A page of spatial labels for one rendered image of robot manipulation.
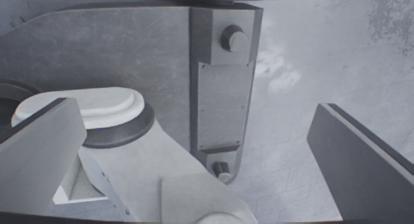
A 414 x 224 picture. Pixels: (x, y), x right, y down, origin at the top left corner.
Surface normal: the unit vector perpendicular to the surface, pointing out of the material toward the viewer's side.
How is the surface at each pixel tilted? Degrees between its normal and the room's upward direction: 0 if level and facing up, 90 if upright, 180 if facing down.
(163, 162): 90
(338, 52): 0
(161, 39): 0
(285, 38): 0
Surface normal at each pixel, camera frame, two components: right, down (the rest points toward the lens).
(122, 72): 0.21, 0.51
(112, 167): 0.03, -0.86
